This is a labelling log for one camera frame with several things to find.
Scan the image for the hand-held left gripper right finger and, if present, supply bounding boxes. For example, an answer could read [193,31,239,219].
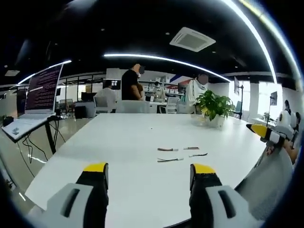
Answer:
[189,163,252,228]

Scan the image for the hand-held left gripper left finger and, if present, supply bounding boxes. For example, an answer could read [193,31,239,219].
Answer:
[46,162,109,228]

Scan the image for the person's right hand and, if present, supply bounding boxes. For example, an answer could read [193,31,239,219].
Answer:
[266,139,298,165]

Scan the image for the small monitor on stand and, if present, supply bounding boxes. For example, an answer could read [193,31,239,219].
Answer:
[267,91,279,119]

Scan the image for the monitor on black pole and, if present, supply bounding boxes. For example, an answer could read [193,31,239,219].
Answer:
[233,76,245,120]

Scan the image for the green potted plant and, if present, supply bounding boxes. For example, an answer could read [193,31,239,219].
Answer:
[192,89,236,128]

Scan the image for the black laptop stand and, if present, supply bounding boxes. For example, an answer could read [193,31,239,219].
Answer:
[14,115,59,155]

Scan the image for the long ceiling light strip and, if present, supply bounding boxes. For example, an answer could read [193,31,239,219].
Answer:
[223,0,279,83]
[16,59,73,86]
[103,53,231,83]

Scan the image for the grey cabinet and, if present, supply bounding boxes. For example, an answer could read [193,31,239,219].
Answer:
[74,100,97,119]

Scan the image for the white office chair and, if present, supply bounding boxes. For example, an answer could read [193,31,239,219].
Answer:
[115,100,151,114]
[158,96,180,114]

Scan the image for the open silver laptop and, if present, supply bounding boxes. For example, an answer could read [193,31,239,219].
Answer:
[1,62,65,143]

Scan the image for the white ceiling air conditioner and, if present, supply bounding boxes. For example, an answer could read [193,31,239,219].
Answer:
[169,26,217,53]

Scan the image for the dark computer monitor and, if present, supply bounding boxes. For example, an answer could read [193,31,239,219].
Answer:
[102,79,123,91]

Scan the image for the black hanging cables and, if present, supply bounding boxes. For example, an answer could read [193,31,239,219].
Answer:
[21,118,66,164]

